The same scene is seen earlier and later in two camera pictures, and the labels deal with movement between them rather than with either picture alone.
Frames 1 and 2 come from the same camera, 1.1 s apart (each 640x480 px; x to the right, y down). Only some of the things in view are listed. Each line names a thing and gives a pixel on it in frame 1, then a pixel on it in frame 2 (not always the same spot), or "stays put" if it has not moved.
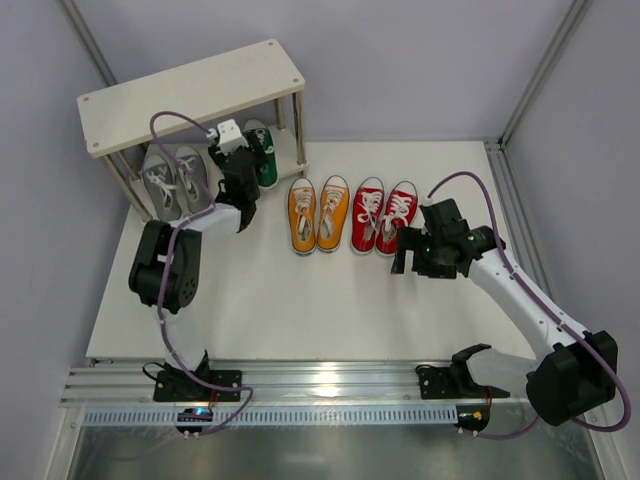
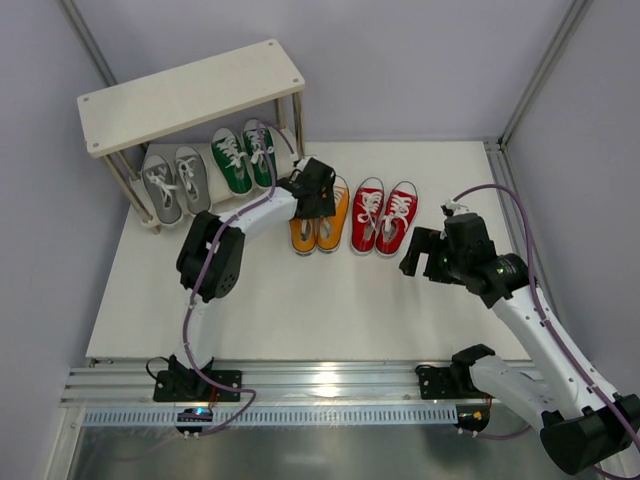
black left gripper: (248, 154) → (323, 201)
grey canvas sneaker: (164, 186) stays put
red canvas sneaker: (398, 209) stays put
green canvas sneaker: (261, 136) stays put
